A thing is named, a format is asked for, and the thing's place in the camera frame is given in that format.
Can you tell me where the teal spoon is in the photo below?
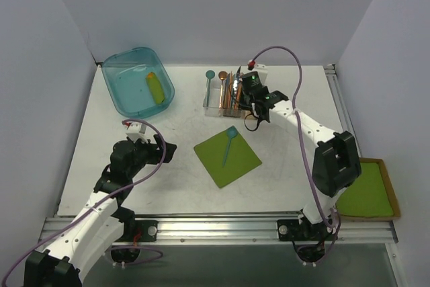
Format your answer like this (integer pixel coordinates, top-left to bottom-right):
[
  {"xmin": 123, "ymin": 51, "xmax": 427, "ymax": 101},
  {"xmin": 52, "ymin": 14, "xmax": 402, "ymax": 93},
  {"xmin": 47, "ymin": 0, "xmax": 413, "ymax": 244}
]
[
  {"xmin": 205, "ymin": 70, "xmax": 215, "ymax": 108},
  {"xmin": 222, "ymin": 126, "xmax": 238, "ymax": 167}
]

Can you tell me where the green paper napkin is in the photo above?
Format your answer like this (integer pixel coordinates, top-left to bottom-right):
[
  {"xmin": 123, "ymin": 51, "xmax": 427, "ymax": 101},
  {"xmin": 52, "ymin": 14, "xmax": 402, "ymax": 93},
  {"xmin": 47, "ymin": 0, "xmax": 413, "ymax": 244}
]
[{"xmin": 193, "ymin": 128, "xmax": 262, "ymax": 188}]

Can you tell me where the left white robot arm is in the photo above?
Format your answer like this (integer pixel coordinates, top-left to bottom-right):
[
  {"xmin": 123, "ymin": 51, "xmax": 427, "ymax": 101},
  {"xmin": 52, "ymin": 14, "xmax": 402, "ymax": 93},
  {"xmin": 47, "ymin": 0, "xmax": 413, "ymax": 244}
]
[{"xmin": 24, "ymin": 134, "xmax": 177, "ymax": 286}]

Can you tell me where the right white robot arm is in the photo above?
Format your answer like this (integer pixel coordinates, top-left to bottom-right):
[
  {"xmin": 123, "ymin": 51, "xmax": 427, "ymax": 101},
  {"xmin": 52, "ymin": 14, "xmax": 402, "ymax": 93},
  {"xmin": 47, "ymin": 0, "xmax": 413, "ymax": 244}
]
[{"xmin": 241, "ymin": 71, "xmax": 361, "ymax": 239}]

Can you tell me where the rolled green napkin bundle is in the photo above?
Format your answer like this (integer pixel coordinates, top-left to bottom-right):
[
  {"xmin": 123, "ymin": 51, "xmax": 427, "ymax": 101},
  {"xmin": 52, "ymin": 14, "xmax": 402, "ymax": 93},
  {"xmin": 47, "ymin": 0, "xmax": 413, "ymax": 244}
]
[{"xmin": 146, "ymin": 72, "xmax": 165, "ymax": 105}]

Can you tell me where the green napkin stack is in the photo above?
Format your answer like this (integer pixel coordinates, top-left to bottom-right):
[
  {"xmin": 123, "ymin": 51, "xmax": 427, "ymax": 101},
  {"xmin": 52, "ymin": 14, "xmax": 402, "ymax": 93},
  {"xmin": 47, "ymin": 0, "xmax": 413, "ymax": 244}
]
[{"xmin": 336, "ymin": 163, "xmax": 394, "ymax": 218}]

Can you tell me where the cardboard napkin tray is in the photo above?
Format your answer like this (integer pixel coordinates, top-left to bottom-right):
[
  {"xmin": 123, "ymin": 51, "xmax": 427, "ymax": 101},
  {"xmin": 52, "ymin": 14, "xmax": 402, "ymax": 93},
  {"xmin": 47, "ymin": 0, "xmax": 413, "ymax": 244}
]
[{"xmin": 341, "ymin": 157, "xmax": 401, "ymax": 222}]

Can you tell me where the black knife in organizer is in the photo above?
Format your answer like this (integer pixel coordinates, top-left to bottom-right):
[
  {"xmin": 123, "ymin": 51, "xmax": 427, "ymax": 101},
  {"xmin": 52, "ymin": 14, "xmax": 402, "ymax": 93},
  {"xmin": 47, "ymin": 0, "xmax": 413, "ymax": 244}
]
[{"xmin": 234, "ymin": 66, "xmax": 242, "ymax": 98}]

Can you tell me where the clear cutlery organizer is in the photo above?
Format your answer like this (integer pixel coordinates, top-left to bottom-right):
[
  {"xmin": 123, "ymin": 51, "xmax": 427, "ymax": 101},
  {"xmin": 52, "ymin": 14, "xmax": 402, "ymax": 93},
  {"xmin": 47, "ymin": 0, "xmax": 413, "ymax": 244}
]
[{"xmin": 203, "ymin": 72, "xmax": 249, "ymax": 118}]

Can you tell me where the copper spoon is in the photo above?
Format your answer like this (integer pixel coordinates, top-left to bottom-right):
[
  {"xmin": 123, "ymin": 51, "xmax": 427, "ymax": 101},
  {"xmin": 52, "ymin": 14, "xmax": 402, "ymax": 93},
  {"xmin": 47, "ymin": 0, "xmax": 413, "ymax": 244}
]
[{"xmin": 218, "ymin": 71, "xmax": 228, "ymax": 108}]

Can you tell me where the teal spoon in organizer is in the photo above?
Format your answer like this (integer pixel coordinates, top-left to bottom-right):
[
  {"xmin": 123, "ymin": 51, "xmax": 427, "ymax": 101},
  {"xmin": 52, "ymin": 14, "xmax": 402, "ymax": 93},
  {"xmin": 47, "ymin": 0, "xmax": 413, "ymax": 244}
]
[{"xmin": 205, "ymin": 70, "xmax": 215, "ymax": 108}]

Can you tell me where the teal plastic bin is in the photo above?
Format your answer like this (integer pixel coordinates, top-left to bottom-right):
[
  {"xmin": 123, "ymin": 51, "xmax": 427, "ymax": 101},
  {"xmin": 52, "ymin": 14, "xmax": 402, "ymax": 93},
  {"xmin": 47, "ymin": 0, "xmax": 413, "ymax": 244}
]
[{"xmin": 101, "ymin": 47, "xmax": 175, "ymax": 119}]

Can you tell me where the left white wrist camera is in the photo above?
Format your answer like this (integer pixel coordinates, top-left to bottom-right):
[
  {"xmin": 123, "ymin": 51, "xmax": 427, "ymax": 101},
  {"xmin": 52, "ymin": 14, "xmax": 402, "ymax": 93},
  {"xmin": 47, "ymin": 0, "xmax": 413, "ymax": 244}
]
[{"xmin": 125, "ymin": 122, "xmax": 148, "ymax": 143}]

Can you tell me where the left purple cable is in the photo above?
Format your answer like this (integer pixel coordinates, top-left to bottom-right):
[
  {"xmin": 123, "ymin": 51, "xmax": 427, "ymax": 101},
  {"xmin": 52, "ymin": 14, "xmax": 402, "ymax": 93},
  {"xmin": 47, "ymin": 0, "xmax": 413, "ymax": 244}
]
[{"xmin": 1, "ymin": 119, "xmax": 167, "ymax": 284}]

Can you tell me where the purple cable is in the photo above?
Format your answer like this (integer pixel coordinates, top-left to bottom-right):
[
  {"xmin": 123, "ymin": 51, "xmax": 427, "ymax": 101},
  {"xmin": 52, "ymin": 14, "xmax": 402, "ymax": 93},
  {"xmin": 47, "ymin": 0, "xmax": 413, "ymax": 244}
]
[
  {"xmin": 248, "ymin": 46, "xmax": 342, "ymax": 266},
  {"xmin": 1, "ymin": 119, "xmax": 167, "ymax": 284}
]

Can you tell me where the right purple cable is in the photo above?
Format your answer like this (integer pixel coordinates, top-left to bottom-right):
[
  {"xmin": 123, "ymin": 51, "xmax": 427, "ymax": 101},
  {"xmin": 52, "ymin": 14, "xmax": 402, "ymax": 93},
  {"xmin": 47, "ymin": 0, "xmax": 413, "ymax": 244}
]
[{"xmin": 248, "ymin": 46, "xmax": 342, "ymax": 266}]

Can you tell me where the right side aluminium rail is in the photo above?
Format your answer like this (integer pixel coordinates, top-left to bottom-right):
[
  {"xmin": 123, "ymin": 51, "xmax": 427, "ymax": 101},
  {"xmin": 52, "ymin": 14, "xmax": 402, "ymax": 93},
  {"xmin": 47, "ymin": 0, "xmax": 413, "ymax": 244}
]
[{"xmin": 324, "ymin": 64, "xmax": 362, "ymax": 159}]

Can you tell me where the aluminium frame rail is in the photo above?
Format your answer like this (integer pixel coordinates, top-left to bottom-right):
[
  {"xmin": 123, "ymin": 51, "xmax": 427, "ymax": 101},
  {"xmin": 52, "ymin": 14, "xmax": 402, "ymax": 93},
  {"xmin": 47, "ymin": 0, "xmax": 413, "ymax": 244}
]
[{"xmin": 36, "ymin": 212, "xmax": 399, "ymax": 247}]

